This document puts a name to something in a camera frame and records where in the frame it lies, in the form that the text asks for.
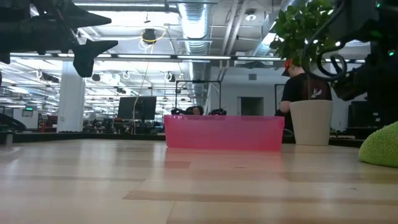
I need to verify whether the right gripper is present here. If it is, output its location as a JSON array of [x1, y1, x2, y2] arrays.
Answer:
[[331, 39, 398, 129]]

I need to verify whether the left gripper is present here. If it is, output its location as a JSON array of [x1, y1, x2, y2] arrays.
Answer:
[[0, 0, 119, 78]]

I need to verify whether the green microfiber towel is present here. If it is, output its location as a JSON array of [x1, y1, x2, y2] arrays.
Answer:
[[358, 120, 398, 169]]

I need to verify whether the translucent pink plastic bin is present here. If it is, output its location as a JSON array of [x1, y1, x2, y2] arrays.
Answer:
[[164, 114, 285, 152]]

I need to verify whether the black shelf unit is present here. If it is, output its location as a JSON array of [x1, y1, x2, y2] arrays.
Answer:
[[347, 101, 371, 138]]

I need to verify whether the white building column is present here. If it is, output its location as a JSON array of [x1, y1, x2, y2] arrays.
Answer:
[[56, 60, 86, 133]]

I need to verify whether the black ceiling device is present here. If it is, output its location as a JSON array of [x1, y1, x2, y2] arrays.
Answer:
[[142, 28, 157, 45]]

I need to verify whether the white plant pot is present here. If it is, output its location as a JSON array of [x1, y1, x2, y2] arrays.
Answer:
[[289, 99, 334, 146]]

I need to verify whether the black computer monitor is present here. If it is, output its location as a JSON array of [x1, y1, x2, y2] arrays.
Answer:
[[117, 96, 157, 121]]

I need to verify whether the person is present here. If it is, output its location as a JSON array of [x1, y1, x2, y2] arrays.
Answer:
[[185, 105, 205, 116], [274, 58, 333, 134]]

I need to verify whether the green leafy plant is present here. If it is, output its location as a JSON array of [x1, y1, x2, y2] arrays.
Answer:
[[269, 0, 345, 74]]

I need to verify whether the silver ventilation duct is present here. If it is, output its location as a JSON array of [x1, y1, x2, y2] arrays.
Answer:
[[177, 2, 213, 57]]

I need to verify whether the thick black looped cable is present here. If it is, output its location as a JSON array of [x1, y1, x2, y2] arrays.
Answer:
[[0, 112, 27, 132]]

